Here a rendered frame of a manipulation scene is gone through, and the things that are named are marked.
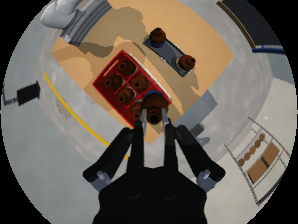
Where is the red crate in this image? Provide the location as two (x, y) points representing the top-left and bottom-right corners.
(92, 50), (171, 128)

